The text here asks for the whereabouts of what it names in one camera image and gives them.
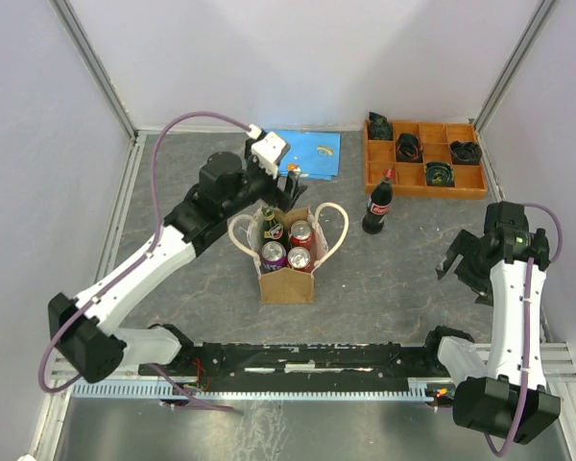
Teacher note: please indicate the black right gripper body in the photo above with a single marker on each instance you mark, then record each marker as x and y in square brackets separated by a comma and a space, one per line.
[471, 269]

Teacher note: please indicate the blue cable duct rail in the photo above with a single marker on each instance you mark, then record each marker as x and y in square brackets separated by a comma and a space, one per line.
[418, 390]

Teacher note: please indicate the green glass bottle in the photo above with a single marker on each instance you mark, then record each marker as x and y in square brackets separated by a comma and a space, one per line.
[272, 229]

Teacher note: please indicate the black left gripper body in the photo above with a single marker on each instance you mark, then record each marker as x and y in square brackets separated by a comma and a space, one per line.
[276, 196]

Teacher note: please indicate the red soda can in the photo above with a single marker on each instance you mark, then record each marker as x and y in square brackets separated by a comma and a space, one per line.
[302, 235]
[300, 259]

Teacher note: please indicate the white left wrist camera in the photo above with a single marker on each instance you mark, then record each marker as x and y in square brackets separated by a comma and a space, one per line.
[268, 148]

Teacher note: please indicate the rolled dark belt right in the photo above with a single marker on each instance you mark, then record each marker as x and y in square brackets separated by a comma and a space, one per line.
[465, 153]

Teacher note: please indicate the rolled dark belt lower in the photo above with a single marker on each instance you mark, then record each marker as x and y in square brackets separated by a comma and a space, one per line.
[439, 174]

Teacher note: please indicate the cola plastic bottle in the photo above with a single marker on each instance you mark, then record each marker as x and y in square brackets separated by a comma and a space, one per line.
[379, 203]

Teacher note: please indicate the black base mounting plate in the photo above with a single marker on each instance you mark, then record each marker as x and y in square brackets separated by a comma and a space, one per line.
[302, 367]

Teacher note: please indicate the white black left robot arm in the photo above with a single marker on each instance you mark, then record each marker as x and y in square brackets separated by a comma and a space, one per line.
[227, 185]

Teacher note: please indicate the blue patterned folded cloth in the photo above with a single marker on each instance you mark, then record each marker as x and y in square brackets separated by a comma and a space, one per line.
[313, 155]

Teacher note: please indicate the canvas tote bag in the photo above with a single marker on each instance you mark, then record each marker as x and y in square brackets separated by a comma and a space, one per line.
[286, 285]

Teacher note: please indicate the rolled dark belt middle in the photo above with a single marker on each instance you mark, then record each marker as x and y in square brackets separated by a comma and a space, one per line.
[409, 148]

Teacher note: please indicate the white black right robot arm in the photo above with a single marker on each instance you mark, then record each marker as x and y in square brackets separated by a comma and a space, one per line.
[505, 395]

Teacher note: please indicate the purple soda can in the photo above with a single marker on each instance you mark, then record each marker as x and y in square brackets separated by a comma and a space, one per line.
[273, 256]

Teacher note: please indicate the rolled dark belt top-left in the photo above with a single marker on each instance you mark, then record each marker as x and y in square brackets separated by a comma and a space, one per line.
[379, 128]

